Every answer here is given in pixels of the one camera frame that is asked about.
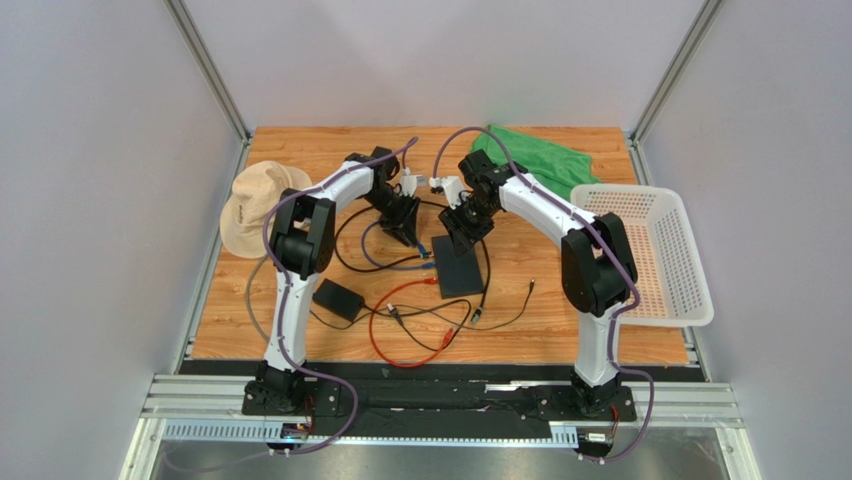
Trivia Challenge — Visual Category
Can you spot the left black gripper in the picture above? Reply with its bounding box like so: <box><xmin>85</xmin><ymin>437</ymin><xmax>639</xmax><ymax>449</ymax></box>
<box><xmin>362</xmin><ymin>187</ymin><xmax>421</xmax><ymax>248</ymax></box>

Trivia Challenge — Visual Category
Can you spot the black network switch box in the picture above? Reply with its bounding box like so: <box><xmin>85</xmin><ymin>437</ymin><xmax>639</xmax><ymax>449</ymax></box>
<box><xmin>431</xmin><ymin>235</ymin><xmax>484</xmax><ymax>299</ymax></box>

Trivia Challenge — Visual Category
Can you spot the blue ethernet cable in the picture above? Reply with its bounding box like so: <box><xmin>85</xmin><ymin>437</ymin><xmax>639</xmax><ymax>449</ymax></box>
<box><xmin>360</xmin><ymin>218</ymin><xmax>437</xmax><ymax>272</ymax></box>

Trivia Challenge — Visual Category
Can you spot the thin black adapter cable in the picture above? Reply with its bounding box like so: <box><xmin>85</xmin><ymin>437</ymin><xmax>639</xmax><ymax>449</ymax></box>
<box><xmin>385</xmin><ymin>278</ymin><xmax>539</xmax><ymax>333</ymax></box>

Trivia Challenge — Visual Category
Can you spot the black ethernet cable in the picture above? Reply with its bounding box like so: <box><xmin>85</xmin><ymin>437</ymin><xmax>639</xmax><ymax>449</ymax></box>
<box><xmin>332</xmin><ymin>199</ymin><xmax>493</xmax><ymax>326</ymax></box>

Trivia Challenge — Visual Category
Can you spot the grey ethernet cable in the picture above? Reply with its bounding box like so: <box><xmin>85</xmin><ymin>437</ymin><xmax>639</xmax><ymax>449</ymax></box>
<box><xmin>244</xmin><ymin>256</ymin><xmax>273</xmax><ymax>344</ymax></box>

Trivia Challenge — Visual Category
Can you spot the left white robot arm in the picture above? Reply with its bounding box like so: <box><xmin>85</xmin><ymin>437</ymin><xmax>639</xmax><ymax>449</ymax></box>
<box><xmin>246</xmin><ymin>146</ymin><xmax>420</xmax><ymax>409</ymax></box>

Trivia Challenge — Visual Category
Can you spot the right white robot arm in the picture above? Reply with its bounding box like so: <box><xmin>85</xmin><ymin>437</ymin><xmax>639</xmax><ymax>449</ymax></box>
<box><xmin>429</xmin><ymin>150</ymin><xmax>638</xmax><ymax>416</ymax></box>

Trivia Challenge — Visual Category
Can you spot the green cloth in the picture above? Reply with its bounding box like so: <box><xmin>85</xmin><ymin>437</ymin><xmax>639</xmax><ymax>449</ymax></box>
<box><xmin>487</xmin><ymin>125</ymin><xmax>602</xmax><ymax>200</ymax></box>

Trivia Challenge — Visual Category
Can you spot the black power adapter brick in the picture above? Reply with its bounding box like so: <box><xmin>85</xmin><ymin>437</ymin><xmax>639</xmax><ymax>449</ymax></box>
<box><xmin>313</xmin><ymin>279</ymin><xmax>365</xmax><ymax>323</ymax></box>

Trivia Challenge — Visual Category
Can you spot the beige bucket hat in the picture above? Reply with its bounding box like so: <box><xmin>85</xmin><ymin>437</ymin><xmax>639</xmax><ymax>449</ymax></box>
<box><xmin>219</xmin><ymin>160</ymin><xmax>314</xmax><ymax>259</ymax></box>

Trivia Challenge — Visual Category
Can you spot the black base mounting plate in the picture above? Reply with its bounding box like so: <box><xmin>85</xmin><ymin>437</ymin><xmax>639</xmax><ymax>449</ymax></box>
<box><xmin>178</xmin><ymin>361</ymin><xmax>707</xmax><ymax>441</ymax></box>

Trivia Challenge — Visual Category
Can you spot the white plastic basket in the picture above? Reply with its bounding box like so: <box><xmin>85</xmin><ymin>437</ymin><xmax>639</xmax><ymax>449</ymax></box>
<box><xmin>571</xmin><ymin>183</ymin><xmax>714</xmax><ymax>328</ymax></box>

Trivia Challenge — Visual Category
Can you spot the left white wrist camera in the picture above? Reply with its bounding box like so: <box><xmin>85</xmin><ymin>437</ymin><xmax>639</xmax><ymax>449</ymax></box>
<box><xmin>399</xmin><ymin>168</ymin><xmax>429</xmax><ymax>197</ymax></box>

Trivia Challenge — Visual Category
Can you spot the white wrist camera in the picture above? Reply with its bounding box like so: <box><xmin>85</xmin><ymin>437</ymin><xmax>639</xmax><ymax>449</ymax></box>
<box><xmin>399</xmin><ymin>168</ymin><xmax>429</xmax><ymax>197</ymax></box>
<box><xmin>428</xmin><ymin>176</ymin><xmax>465</xmax><ymax>209</ymax></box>

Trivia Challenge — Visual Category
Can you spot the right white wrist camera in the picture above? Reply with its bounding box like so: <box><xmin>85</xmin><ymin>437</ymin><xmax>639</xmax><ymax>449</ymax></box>
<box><xmin>428</xmin><ymin>176</ymin><xmax>465</xmax><ymax>209</ymax></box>

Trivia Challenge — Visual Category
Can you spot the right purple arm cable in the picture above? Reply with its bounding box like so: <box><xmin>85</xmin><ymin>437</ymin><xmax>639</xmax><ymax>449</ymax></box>
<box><xmin>431</xmin><ymin>126</ymin><xmax>656</xmax><ymax>465</ymax></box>

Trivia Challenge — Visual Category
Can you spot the red ethernet cable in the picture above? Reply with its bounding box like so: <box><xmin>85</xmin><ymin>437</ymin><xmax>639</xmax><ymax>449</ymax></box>
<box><xmin>367</xmin><ymin>277</ymin><xmax>455</xmax><ymax>369</ymax></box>

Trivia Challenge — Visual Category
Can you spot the black power cord with plug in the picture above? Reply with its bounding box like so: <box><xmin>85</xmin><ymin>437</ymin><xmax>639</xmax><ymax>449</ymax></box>
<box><xmin>309</xmin><ymin>299</ymin><xmax>474</xmax><ymax>354</ymax></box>

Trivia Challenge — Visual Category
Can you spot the aluminium frame rail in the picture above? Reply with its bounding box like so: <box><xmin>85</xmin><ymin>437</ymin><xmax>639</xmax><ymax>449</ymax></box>
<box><xmin>121</xmin><ymin>363</ymin><xmax>760</xmax><ymax>479</ymax></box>

